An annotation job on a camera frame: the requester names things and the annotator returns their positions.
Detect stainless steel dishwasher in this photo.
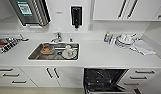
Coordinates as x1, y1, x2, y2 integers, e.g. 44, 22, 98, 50
83, 68, 130, 94

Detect white cup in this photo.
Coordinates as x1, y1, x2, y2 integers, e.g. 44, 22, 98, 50
64, 44, 73, 53

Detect white dirty plate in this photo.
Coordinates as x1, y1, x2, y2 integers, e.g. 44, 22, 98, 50
61, 48, 78, 60

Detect chrome sink faucet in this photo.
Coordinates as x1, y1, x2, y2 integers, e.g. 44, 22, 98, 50
50, 32, 63, 44

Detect blue dish soap bottle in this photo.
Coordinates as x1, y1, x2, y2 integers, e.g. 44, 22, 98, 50
103, 31, 112, 44

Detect white double-door base cabinet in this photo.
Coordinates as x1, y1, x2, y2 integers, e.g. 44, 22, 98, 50
19, 66, 85, 89

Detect plastic container with food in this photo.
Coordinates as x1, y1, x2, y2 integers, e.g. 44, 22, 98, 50
40, 45, 56, 56

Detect stainless steel sink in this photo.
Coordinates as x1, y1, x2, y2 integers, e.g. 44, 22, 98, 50
27, 42, 81, 62

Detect grey paper towel dispenser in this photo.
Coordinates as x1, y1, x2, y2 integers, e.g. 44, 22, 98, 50
8, 0, 51, 28

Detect dish drying rack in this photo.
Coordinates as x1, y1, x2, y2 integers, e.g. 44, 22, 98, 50
0, 34, 29, 54

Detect white wall outlet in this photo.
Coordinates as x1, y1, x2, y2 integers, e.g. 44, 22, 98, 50
88, 23, 94, 31

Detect black wall soap dispenser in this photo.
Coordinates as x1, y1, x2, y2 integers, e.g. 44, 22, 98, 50
69, 4, 84, 30

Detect small wall label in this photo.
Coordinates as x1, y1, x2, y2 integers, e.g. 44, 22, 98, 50
55, 11, 64, 15

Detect white wall cabinet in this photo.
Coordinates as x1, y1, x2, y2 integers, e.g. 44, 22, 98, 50
92, 0, 161, 22

